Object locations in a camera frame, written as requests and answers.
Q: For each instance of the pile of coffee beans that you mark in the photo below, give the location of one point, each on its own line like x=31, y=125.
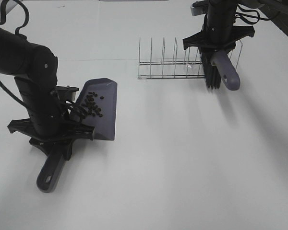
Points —
x=90, y=104

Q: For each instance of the grey hand brush black bristles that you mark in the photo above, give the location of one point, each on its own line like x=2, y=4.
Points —
x=221, y=70

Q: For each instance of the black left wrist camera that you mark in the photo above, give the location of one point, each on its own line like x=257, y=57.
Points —
x=66, y=92

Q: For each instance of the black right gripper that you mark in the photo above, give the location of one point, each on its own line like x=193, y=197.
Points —
x=217, y=38

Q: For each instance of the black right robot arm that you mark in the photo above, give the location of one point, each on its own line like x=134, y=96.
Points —
x=227, y=21

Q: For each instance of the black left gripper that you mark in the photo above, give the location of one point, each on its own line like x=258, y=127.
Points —
x=43, y=136

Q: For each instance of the grey plastic dustpan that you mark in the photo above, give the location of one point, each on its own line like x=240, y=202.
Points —
x=104, y=129

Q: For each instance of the chrome wire dish rack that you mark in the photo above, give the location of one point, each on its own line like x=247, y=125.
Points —
x=162, y=62

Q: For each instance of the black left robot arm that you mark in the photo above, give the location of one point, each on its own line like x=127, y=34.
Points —
x=54, y=120

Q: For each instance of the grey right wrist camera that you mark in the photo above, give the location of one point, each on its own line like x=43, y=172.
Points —
x=199, y=7

